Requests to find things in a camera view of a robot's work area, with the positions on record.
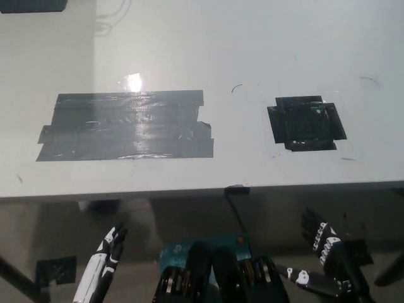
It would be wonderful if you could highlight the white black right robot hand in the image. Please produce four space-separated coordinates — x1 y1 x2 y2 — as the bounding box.
276 206 376 303

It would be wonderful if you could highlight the thin black cable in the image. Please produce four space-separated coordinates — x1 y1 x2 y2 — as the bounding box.
227 193 247 235

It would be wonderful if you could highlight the black box on table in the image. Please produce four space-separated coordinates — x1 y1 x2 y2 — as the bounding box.
0 0 69 14

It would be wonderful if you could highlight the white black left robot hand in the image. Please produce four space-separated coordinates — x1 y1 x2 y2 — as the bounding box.
71 223 129 303

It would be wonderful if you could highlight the small black tape square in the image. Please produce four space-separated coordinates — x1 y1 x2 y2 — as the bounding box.
266 96 348 153

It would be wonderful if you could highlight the white cable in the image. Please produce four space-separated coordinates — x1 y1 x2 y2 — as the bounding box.
93 0 132 36

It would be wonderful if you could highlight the dark metal table leg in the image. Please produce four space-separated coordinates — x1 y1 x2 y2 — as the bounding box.
373 251 404 287
0 254 52 303

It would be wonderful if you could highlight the black clip on table edge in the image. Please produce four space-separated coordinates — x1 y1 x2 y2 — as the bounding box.
223 184 251 194

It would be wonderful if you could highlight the large grey duct tape patch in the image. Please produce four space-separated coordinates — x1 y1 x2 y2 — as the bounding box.
35 90 215 162

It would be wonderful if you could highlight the teal router box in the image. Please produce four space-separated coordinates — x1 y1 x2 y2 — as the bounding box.
158 232 253 285

